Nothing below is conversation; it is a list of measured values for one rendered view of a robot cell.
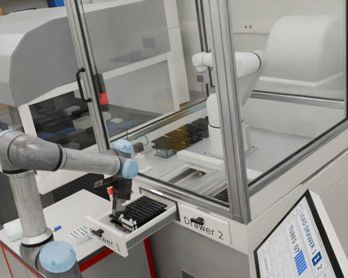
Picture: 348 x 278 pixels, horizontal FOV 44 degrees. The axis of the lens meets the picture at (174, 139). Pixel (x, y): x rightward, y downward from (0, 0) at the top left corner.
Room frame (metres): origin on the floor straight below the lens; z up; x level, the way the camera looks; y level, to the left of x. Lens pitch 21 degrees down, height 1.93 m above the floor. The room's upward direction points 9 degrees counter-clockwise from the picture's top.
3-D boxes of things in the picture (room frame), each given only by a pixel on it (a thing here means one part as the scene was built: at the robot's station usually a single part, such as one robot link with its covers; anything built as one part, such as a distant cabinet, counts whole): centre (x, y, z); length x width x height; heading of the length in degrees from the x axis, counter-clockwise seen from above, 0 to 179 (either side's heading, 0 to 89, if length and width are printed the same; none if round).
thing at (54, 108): (3.42, 0.98, 1.13); 1.78 x 1.14 x 0.45; 40
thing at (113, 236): (1.69, 0.38, 0.87); 0.29 x 0.02 x 0.11; 40
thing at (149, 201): (1.82, 0.22, 0.87); 0.22 x 0.18 x 0.06; 130
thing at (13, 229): (2.03, 0.91, 0.78); 0.15 x 0.10 x 0.04; 28
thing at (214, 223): (1.65, -0.07, 0.87); 0.29 x 0.02 x 0.11; 40
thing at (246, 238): (2.18, -0.26, 0.87); 1.02 x 0.95 x 0.14; 40
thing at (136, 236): (1.82, 0.22, 0.86); 0.40 x 0.26 x 0.06; 130
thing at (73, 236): (1.88, 0.53, 0.78); 0.12 x 0.08 x 0.04; 128
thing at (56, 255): (1.30, 0.47, 1.03); 0.13 x 0.12 x 0.14; 44
